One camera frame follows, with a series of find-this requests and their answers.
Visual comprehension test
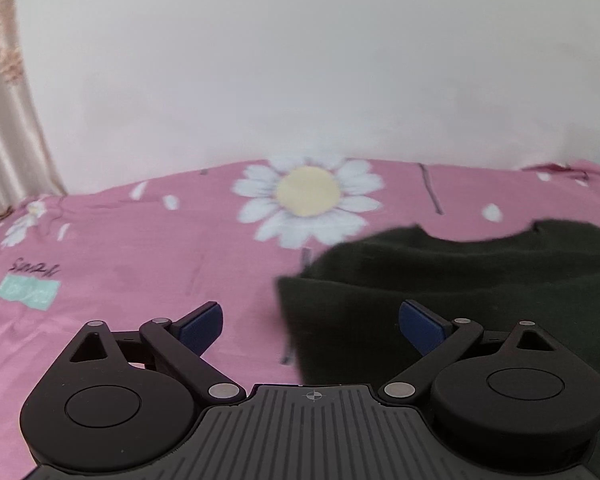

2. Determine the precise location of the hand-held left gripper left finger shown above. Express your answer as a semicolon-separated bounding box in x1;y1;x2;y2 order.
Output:
70;301;247;404

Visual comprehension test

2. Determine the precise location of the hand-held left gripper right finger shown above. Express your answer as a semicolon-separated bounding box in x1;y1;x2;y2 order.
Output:
378;300;561;405

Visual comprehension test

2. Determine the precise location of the beige patterned curtain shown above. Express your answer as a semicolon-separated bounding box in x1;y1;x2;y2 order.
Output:
0;0;69;223

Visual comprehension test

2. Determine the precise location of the dark green knit sweater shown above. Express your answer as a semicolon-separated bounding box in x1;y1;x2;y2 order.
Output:
277;219;600;461

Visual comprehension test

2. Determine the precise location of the pink floral bed sheet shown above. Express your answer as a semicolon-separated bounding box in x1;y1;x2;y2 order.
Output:
0;156;600;473

